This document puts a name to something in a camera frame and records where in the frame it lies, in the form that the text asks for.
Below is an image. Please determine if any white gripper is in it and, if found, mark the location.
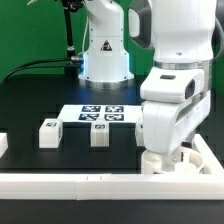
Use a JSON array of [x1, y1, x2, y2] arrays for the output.
[[142, 91, 211, 154]]

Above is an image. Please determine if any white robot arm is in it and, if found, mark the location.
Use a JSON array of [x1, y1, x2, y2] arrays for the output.
[[79, 0, 218, 154]]

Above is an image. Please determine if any white marker sheet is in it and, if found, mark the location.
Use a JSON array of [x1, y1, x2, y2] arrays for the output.
[[58, 105, 142, 123]]

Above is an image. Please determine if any white U-shaped fence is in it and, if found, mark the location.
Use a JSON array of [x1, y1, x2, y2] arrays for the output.
[[0, 135, 224, 200]]

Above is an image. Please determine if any white block at left edge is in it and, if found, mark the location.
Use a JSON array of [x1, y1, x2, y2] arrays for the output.
[[0, 133, 8, 158]]

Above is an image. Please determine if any black camera stand pole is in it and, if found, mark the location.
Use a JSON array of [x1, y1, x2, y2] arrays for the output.
[[55, 0, 84, 78]]

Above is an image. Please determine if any black cable bundle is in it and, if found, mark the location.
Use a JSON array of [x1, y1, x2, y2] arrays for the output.
[[0, 58, 83, 84]]

